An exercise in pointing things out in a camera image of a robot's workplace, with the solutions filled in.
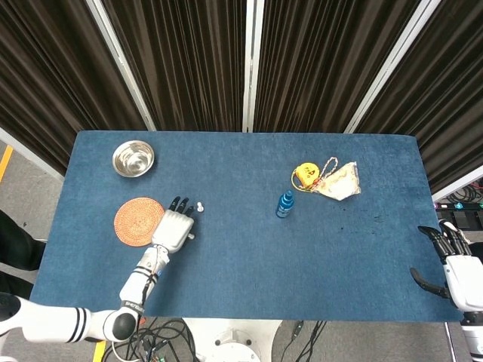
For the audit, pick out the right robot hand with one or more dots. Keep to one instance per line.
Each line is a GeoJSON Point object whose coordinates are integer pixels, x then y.
{"type": "Point", "coordinates": [466, 281]}

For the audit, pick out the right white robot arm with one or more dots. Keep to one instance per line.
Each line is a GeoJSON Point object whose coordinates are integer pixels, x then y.
{"type": "Point", "coordinates": [475, 337]}

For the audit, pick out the dark brown pleated curtain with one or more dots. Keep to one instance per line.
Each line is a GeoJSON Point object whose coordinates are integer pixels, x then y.
{"type": "Point", "coordinates": [320, 64]}
{"type": "Point", "coordinates": [188, 64]}
{"type": "Point", "coordinates": [445, 105]}
{"type": "Point", "coordinates": [56, 75]}

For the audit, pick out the round orange woven coaster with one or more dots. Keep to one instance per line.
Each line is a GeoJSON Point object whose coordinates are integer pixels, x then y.
{"type": "Point", "coordinates": [137, 222]}

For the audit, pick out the yellow tape measure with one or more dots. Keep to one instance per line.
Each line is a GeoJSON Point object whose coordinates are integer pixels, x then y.
{"type": "Point", "coordinates": [306, 174]}

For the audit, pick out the white partition frame rail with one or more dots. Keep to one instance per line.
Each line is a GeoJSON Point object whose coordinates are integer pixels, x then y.
{"type": "Point", "coordinates": [458, 188]}
{"type": "Point", "coordinates": [30, 152]}

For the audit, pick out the black trouser leg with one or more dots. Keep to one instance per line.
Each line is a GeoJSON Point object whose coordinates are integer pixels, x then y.
{"type": "Point", "coordinates": [17, 249]}

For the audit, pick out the white partition frame post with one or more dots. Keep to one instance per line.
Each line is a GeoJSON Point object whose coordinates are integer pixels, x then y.
{"type": "Point", "coordinates": [388, 71]}
{"type": "Point", "coordinates": [120, 64]}
{"type": "Point", "coordinates": [251, 64]}

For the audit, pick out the black power strip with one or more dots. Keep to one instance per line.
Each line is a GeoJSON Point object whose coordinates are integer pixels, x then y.
{"type": "Point", "coordinates": [458, 216]}

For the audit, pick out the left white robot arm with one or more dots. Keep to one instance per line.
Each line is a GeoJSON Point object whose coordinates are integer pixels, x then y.
{"type": "Point", "coordinates": [56, 324]}

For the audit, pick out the stainless steel bowl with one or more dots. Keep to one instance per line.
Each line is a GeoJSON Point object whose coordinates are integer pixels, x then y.
{"type": "Point", "coordinates": [133, 159]}

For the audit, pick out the small blue bottle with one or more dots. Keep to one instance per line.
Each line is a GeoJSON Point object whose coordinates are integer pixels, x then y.
{"type": "Point", "coordinates": [284, 206]}

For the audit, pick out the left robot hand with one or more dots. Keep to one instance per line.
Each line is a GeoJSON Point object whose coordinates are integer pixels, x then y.
{"type": "Point", "coordinates": [173, 230]}

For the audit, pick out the blue felt tablecloth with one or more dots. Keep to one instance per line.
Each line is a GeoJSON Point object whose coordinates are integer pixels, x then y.
{"type": "Point", "coordinates": [264, 264]}

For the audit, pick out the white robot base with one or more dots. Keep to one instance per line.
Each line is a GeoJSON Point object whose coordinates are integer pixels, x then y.
{"type": "Point", "coordinates": [232, 339]}

